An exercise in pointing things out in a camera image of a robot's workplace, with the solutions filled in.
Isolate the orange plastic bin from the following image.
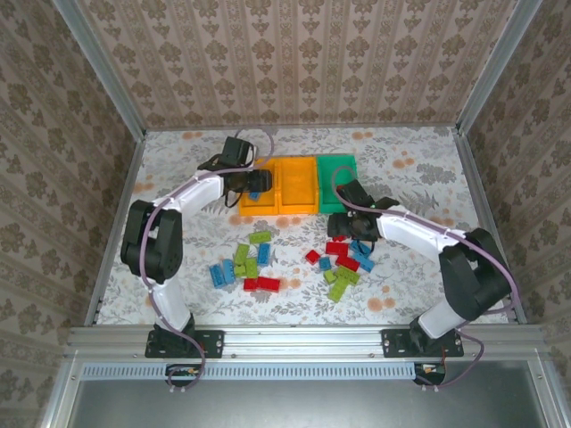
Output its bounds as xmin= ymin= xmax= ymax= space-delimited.
xmin=276 ymin=155 xmax=320 ymax=216
xmin=239 ymin=156 xmax=281 ymax=218

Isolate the green plastic bin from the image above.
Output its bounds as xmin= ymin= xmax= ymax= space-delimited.
xmin=315 ymin=153 xmax=358 ymax=214

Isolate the floral patterned table covering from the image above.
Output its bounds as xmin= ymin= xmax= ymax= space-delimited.
xmin=95 ymin=127 xmax=510 ymax=327

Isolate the grey metal sheet panel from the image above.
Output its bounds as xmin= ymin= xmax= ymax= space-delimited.
xmin=42 ymin=359 xmax=571 ymax=428

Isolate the aluminium back frame rail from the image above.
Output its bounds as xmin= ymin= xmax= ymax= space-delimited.
xmin=143 ymin=122 xmax=459 ymax=133

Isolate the aluminium front frame rail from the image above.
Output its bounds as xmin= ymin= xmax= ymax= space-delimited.
xmin=65 ymin=324 xmax=548 ymax=360

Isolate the aluminium side frame rail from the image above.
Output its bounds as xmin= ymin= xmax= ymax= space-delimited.
xmin=85 ymin=131 xmax=147 ymax=327
xmin=451 ymin=127 xmax=528 ymax=325

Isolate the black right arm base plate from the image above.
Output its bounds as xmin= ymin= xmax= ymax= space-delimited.
xmin=381 ymin=328 xmax=466 ymax=359

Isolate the slotted light blue cable duct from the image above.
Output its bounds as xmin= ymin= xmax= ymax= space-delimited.
xmin=81 ymin=362 xmax=419 ymax=381

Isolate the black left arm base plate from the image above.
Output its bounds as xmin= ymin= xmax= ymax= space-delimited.
xmin=145 ymin=328 xmax=225 ymax=359

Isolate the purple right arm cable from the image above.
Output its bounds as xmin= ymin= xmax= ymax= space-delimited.
xmin=331 ymin=165 xmax=522 ymax=394

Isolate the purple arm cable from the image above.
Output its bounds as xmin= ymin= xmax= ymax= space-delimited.
xmin=331 ymin=165 xmax=522 ymax=394
xmin=140 ymin=128 xmax=276 ymax=394

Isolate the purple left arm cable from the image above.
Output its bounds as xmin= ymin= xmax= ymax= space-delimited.
xmin=140 ymin=128 xmax=276 ymax=394

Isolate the aluminium frame post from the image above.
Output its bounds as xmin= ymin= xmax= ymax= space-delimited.
xmin=52 ymin=0 xmax=147 ymax=136
xmin=455 ymin=0 xmax=542 ymax=136

